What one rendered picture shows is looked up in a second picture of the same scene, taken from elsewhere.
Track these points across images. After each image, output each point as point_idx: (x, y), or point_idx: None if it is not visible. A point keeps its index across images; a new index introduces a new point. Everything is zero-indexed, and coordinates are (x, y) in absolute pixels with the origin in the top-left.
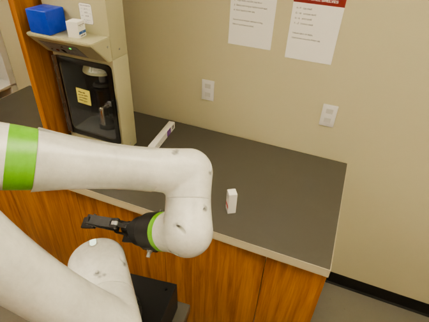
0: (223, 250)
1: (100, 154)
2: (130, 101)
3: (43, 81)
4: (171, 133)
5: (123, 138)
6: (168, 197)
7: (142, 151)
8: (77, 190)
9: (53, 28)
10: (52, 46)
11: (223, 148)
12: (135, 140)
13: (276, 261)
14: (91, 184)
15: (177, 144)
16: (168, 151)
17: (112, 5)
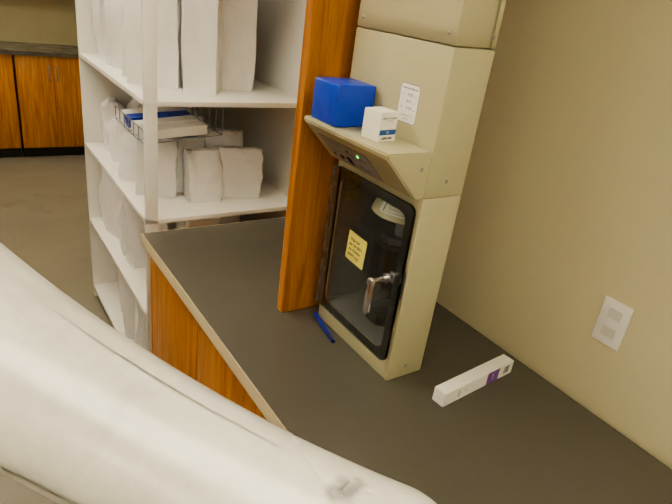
0: None
1: (65, 387)
2: (434, 288)
3: (306, 204)
4: (497, 381)
5: (393, 352)
6: None
7: (223, 436)
8: (266, 411)
9: (344, 116)
10: (335, 148)
11: (602, 467)
12: (418, 365)
13: None
14: (3, 473)
15: (498, 408)
16: (322, 474)
17: (459, 96)
